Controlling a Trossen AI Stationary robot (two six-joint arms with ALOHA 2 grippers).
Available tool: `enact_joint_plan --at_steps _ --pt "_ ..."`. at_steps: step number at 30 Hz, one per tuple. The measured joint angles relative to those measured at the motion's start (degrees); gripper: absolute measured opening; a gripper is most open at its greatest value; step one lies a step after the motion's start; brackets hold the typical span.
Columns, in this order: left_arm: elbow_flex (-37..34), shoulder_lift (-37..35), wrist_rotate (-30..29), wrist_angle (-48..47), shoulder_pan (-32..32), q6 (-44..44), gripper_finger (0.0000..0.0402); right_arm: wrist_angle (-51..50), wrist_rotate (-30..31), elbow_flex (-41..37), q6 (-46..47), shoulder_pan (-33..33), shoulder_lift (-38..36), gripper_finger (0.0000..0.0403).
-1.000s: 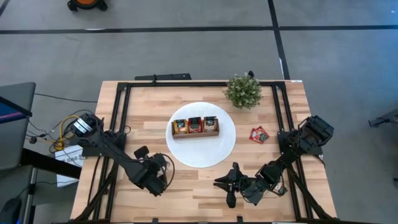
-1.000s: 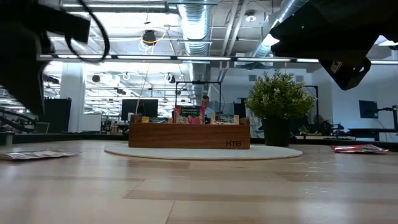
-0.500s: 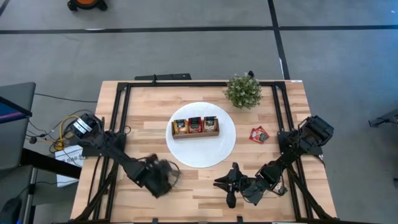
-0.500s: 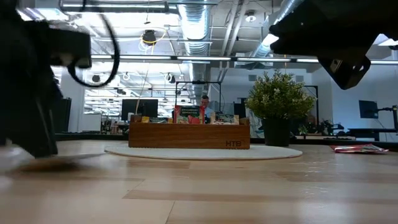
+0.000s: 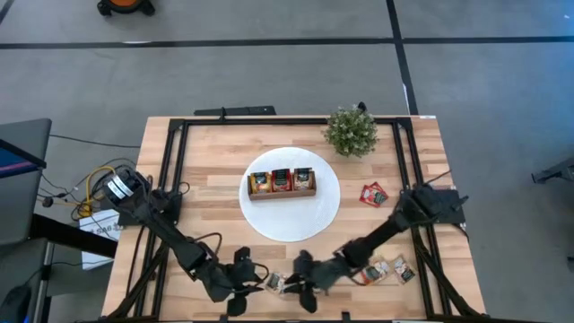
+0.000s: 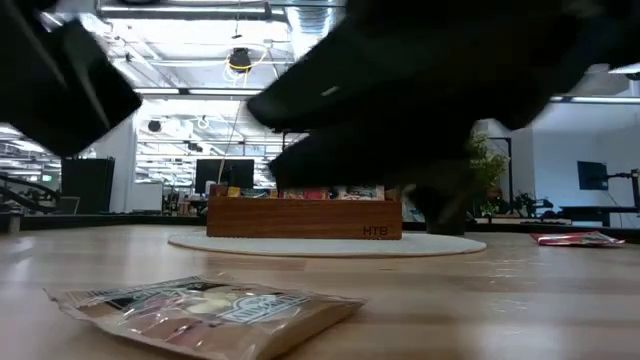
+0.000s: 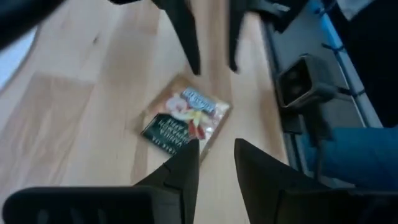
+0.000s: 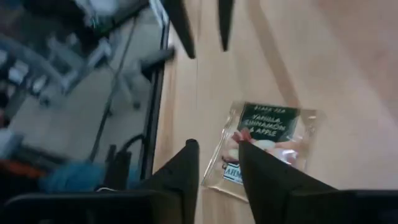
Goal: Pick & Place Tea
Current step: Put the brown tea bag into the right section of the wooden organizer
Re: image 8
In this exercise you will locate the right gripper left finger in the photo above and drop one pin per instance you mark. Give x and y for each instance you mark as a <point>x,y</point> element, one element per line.
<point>183,180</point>

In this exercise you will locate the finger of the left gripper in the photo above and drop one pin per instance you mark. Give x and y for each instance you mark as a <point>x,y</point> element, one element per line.
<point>180,21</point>
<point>225,21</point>

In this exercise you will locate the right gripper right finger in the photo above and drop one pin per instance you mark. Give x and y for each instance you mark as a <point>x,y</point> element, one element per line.
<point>267,186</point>

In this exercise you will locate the beige vanilla cinnamon tea bag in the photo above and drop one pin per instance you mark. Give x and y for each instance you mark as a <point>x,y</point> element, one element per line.
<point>270,124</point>

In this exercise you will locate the blue soft object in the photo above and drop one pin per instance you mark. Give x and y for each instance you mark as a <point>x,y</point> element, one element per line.
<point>71,177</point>

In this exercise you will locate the grey chair base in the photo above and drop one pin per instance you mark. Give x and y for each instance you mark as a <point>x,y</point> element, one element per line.
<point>62,59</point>

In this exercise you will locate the small black bracket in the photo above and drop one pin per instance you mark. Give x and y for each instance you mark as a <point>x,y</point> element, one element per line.
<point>122,168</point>

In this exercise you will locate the black aluminium table frame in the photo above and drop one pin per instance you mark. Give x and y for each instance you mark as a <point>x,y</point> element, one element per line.
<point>154,109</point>

